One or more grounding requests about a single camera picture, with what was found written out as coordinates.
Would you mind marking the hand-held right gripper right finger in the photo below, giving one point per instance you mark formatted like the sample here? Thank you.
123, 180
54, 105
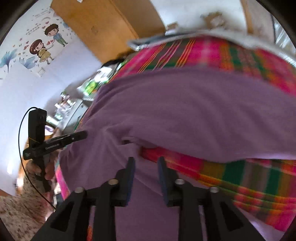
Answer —
163, 184

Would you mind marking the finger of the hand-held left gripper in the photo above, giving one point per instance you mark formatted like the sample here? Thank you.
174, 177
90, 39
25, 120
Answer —
74, 137

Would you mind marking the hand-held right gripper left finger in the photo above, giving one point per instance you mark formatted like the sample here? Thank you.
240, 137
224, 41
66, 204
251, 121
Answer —
130, 182

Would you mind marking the purple fleece pants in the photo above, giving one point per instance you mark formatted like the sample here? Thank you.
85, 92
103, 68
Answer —
185, 111

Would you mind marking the person's left hand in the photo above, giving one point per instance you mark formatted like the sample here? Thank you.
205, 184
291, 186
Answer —
50, 170

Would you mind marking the wooden wardrobe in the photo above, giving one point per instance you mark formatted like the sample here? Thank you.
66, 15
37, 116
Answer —
111, 23

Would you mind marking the pink green plaid bed sheet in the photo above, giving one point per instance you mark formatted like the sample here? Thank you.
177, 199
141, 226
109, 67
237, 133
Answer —
208, 53

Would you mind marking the small white open box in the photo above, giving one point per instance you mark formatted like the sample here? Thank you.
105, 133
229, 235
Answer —
173, 25

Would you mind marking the silver foil mat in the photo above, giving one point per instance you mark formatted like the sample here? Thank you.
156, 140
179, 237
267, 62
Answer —
231, 38

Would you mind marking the brown cardboard box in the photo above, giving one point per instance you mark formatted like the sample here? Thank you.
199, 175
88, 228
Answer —
214, 19

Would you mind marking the white wall socket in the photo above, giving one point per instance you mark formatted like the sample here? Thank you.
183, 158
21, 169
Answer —
41, 72

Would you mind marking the blue flower wall sticker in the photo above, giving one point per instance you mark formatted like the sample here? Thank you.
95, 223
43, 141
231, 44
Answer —
9, 59

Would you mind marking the cartoon couple wall sticker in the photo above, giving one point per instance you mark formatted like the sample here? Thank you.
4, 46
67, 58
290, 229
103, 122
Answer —
44, 48

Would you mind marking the wooden door frame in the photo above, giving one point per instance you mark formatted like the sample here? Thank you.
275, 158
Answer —
247, 16

